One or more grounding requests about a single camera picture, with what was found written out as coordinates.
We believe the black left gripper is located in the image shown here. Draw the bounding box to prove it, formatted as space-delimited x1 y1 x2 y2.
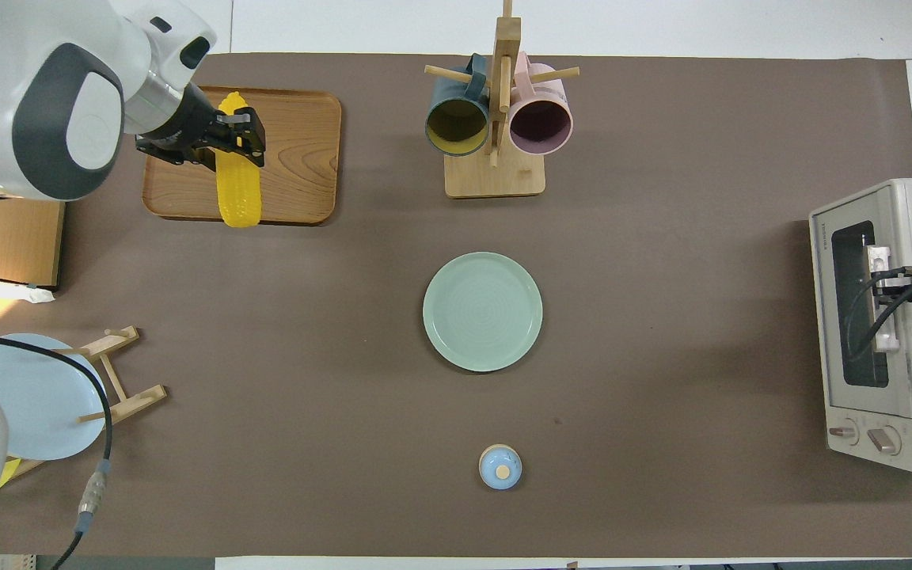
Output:
135 83 268 171

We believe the yellow corn cob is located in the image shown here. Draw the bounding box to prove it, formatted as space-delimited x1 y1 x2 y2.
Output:
215 91 264 229

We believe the white toaster oven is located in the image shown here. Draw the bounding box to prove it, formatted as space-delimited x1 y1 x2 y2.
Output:
809 178 912 476

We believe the pale green round plate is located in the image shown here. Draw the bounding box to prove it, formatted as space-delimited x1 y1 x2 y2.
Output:
423 252 544 374

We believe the wooden serving tray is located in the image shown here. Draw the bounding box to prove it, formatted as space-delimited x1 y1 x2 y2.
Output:
142 85 343 226

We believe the dark teal mug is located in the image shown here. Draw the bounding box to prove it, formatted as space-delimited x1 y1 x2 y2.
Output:
424 54 492 158

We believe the wooden mug tree rack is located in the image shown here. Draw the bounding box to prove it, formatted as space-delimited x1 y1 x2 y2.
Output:
424 0 581 199

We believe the wooden plate rack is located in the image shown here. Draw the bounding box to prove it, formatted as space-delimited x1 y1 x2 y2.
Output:
1 325 169 481

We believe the pink mug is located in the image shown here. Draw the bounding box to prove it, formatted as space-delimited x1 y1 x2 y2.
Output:
507 51 575 157

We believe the light blue plate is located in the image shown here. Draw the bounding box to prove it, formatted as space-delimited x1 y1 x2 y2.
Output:
0 333 109 462

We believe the brown table mat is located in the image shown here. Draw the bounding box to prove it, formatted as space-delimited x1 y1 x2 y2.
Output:
0 53 912 559

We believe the small blue call bell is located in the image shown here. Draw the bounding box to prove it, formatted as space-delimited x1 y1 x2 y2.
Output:
478 444 523 491

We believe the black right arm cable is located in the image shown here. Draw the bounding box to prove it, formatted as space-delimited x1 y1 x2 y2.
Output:
846 268 912 424

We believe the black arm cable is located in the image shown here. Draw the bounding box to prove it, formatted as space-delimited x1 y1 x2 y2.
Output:
846 268 912 424
0 330 114 570

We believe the wire basket with wooden shelf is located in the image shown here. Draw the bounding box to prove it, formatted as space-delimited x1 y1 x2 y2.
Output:
0 196 67 303

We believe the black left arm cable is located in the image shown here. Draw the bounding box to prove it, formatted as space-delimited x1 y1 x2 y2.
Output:
0 330 114 570

